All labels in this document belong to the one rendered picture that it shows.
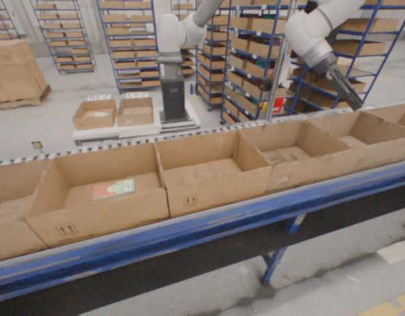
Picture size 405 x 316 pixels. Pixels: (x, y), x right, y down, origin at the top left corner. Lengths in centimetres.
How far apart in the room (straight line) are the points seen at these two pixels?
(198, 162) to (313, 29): 70
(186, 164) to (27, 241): 63
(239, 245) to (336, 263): 106
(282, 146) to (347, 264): 113
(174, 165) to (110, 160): 29
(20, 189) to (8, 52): 408
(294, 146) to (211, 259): 75
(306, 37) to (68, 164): 105
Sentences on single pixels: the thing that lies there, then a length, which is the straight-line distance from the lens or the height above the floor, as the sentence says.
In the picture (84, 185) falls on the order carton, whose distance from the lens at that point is 100.
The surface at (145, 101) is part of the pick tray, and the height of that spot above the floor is 81.
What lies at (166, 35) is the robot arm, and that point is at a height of 137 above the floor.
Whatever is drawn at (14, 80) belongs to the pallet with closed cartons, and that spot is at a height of 48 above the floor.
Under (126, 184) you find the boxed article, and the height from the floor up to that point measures 90.
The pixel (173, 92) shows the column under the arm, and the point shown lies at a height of 99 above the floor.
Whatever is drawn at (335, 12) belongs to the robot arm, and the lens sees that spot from 98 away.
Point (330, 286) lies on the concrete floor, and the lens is 183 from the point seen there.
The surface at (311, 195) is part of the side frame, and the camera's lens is 92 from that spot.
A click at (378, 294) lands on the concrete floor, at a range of 198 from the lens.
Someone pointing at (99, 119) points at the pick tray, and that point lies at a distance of 173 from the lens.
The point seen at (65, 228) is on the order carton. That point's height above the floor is 97.
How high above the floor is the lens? 150
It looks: 37 degrees down
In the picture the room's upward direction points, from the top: straight up
